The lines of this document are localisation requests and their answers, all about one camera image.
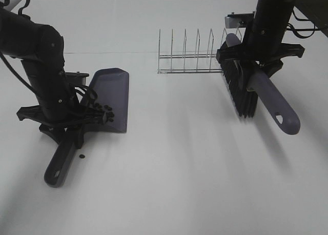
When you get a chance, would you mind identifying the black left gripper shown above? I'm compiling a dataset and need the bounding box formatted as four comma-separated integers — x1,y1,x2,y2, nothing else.
16,93,105,142

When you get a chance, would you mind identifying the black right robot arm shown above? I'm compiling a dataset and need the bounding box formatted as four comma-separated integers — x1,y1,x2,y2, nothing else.
216,0,304,81

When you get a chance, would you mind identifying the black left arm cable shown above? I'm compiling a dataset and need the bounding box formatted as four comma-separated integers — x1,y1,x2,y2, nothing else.
69,85,99,112

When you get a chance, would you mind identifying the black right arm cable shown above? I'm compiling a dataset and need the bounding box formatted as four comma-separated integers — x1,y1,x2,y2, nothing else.
285,9,323,40

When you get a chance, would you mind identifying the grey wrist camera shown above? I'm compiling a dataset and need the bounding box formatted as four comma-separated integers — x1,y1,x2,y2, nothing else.
66,72,89,86
224,11,255,29

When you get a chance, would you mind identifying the chrome wire dish rack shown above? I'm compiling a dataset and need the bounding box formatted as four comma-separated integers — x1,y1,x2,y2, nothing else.
157,29,222,74

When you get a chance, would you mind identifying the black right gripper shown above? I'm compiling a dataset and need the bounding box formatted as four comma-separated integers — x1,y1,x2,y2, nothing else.
216,22,305,67

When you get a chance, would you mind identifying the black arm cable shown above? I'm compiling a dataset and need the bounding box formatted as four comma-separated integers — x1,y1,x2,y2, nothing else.
69,85,99,112
285,9,323,40

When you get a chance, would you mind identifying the pile of coffee beans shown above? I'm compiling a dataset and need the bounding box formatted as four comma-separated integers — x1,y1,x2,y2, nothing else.
92,103,115,122

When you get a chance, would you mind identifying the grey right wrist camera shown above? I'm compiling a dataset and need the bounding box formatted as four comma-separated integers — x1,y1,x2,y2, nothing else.
224,11,255,29

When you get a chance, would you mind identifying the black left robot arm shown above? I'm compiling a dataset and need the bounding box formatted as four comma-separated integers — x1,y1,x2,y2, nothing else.
1,9,111,142

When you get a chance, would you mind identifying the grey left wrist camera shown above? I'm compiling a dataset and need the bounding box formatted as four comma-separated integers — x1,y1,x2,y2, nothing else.
66,72,89,86

